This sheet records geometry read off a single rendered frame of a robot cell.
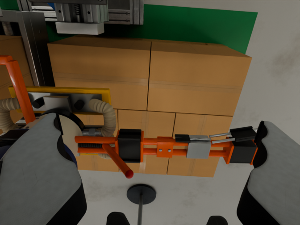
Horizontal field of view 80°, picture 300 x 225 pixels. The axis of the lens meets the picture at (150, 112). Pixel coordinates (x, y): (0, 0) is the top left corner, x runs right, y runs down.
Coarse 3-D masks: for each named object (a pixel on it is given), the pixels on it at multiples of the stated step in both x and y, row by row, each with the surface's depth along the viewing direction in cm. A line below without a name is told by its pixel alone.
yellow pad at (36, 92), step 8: (8, 88) 61; (32, 88) 60; (40, 88) 60; (48, 88) 60; (56, 88) 60; (64, 88) 61; (72, 88) 61; (80, 88) 61; (88, 88) 61; (96, 88) 61; (104, 88) 61; (16, 96) 62; (32, 96) 61; (40, 96) 61; (72, 96) 61; (80, 96) 61; (88, 96) 61; (96, 96) 61; (104, 96) 61; (32, 104) 60; (40, 104) 60; (72, 104) 63; (80, 104) 60; (40, 112) 65; (72, 112) 65; (80, 112) 65; (88, 112) 65; (96, 112) 64
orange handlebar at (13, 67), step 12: (0, 60) 44; (12, 60) 45; (12, 72) 45; (12, 84) 47; (24, 84) 49; (24, 96) 49; (24, 108) 50; (144, 144) 56; (156, 144) 56; (168, 144) 55; (180, 144) 56; (216, 144) 56; (228, 144) 56; (168, 156) 57; (216, 156) 58
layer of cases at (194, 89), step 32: (64, 64) 109; (96, 64) 109; (128, 64) 108; (160, 64) 108; (192, 64) 108; (224, 64) 108; (128, 96) 118; (160, 96) 118; (192, 96) 118; (224, 96) 117; (128, 128) 130; (160, 128) 130; (192, 128) 129; (224, 128) 129; (96, 160) 146; (160, 160) 144; (192, 160) 144
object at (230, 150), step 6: (228, 138) 57; (234, 144) 55; (240, 144) 55; (246, 144) 55; (252, 144) 55; (228, 150) 56; (234, 150) 55; (240, 150) 55; (246, 150) 55; (252, 150) 55; (228, 156) 56; (234, 156) 56; (240, 156) 56; (246, 156) 56; (252, 156) 56; (228, 162) 57; (234, 162) 57; (240, 162) 57; (246, 162) 57
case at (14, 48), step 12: (0, 36) 97; (12, 36) 98; (0, 48) 84; (12, 48) 92; (24, 48) 100; (24, 60) 100; (0, 72) 85; (24, 72) 101; (0, 84) 85; (0, 96) 85; (12, 120) 93; (0, 132) 86
